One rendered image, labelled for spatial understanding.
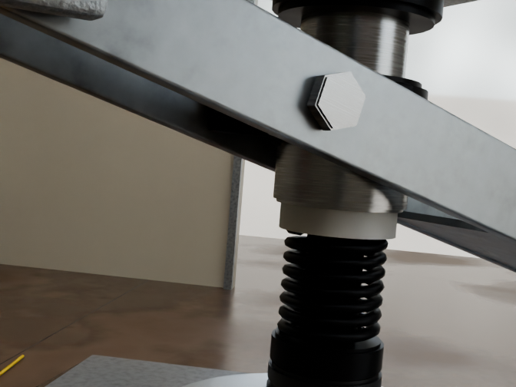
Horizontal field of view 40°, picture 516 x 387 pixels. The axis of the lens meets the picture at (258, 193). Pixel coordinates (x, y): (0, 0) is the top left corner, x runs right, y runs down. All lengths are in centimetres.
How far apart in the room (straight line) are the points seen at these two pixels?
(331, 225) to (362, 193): 2
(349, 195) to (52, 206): 539
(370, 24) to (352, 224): 11
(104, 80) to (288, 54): 12
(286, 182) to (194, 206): 498
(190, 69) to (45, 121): 546
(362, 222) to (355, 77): 9
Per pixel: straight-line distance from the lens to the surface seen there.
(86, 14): 27
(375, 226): 40
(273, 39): 33
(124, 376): 61
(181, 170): 540
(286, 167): 40
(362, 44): 40
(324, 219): 39
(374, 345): 43
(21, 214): 585
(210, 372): 63
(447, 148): 40
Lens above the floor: 101
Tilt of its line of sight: 3 degrees down
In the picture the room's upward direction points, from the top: 5 degrees clockwise
